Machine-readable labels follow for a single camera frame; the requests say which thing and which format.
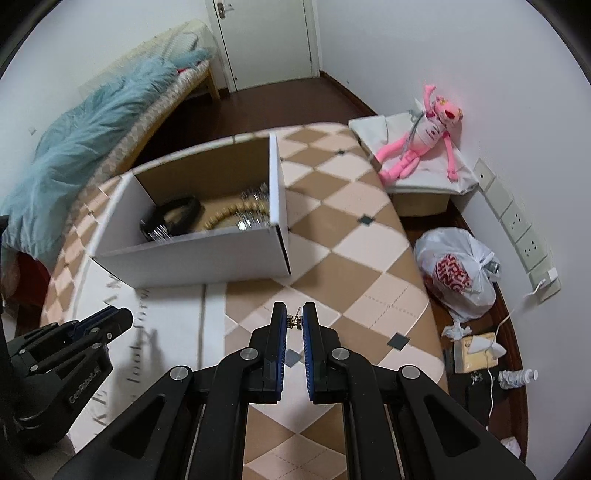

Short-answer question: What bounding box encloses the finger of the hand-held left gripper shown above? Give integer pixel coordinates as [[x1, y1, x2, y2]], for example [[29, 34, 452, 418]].
[[59, 306, 126, 331], [75, 309, 136, 357]]

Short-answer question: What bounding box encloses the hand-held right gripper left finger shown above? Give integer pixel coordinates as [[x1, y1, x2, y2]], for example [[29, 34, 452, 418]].
[[51, 301, 289, 480]]

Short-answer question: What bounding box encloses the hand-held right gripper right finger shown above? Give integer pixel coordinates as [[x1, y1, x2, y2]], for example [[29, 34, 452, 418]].
[[301, 302, 539, 480]]

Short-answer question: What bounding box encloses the white cardboard box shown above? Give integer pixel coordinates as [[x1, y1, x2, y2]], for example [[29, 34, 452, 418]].
[[89, 131, 292, 289]]

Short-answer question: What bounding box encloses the black fitness band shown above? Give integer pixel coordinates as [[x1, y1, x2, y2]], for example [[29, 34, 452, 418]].
[[139, 196, 203, 241]]

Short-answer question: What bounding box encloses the thick silver chain bracelet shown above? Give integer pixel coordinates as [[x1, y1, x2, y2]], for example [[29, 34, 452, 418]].
[[236, 209, 271, 231]]

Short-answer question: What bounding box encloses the wooden bead bracelet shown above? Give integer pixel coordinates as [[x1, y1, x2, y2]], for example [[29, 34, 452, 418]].
[[202, 191, 271, 232]]

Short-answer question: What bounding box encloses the thin silver charm chain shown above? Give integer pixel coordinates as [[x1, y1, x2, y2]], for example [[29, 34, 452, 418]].
[[239, 183, 271, 204]]

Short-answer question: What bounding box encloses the checkered printed tablecloth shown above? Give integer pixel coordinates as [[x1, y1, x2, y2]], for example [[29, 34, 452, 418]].
[[39, 122, 451, 480]]

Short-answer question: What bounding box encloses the crumpled white tissue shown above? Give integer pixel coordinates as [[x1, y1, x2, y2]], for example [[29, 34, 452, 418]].
[[442, 321, 472, 340]]

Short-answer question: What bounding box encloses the yellow tissue pack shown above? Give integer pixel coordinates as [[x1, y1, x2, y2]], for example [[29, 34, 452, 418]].
[[450, 334, 507, 373]]

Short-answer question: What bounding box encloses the black flat pouch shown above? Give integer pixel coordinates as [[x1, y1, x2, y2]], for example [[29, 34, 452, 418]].
[[443, 348, 498, 426]]

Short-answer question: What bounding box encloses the white plastic bag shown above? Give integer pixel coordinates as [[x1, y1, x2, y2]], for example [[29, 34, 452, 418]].
[[413, 226, 502, 322]]

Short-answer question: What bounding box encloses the blue duvet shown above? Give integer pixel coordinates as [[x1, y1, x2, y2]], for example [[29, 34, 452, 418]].
[[0, 48, 211, 274]]

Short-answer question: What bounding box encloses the brown cardboard box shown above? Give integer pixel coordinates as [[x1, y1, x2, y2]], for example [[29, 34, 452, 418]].
[[390, 191, 451, 218]]

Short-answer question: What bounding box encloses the small white bottle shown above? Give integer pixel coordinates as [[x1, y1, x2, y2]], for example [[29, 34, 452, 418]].
[[498, 368, 540, 390]]

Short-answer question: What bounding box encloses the bed with patterned mattress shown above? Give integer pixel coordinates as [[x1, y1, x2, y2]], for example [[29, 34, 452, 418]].
[[83, 20, 223, 186]]

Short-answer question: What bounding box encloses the pink plush toy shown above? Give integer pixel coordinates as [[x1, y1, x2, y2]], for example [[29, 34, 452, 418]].
[[373, 83, 465, 184]]

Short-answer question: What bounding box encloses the white door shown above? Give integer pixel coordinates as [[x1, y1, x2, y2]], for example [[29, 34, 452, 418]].
[[209, 0, 320, 91]]

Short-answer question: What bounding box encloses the white cable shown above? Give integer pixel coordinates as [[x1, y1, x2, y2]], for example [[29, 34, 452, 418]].
[[484, 277, 548, 417]]

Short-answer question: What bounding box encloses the white wall socket row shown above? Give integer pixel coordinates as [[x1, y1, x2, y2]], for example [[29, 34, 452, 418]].
[[473, 158, 562, 302]]

